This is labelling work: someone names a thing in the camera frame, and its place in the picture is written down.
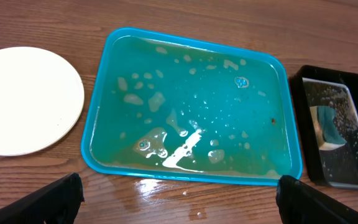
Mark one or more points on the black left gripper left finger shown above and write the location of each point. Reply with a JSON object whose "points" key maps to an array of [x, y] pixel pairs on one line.
{"points": [[58, 202]]}

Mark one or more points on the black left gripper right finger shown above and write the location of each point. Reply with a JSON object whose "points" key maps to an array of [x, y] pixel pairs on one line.
{"points": [[299, 203]]}

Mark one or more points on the yellow green scrubbing sponge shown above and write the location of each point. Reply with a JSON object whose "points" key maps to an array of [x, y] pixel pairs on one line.
{"points": [[327, 135]]}

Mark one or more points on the white plate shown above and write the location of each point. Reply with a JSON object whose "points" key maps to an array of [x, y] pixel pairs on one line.
{"points": [[41, 99]]}

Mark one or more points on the black soapy water tray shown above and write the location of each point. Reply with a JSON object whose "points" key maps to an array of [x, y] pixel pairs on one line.
{"points": [[316, 86]]}

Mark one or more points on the teal plastic tray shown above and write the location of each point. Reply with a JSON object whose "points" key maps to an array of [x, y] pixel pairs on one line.
{"points": [[168, 107]]}

